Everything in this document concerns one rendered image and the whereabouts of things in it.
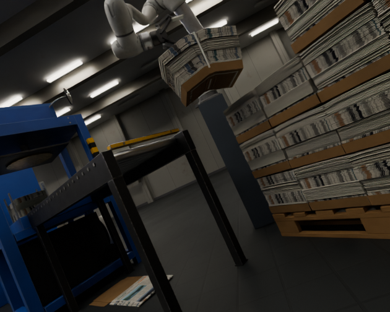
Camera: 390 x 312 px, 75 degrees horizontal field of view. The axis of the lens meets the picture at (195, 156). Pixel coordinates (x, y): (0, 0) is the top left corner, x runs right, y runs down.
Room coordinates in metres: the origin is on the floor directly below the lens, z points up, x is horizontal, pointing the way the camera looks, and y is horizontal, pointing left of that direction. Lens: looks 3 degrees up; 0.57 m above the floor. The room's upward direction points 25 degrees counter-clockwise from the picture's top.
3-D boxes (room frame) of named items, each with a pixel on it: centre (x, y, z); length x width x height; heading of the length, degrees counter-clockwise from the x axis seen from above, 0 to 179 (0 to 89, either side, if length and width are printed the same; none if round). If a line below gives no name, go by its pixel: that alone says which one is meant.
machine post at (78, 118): (2.49, 0.91, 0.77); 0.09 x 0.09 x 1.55; 48
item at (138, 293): (1.71, 0.68, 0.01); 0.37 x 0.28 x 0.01; 48
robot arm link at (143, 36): (1.35, -0.02, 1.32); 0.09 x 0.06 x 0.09; 4
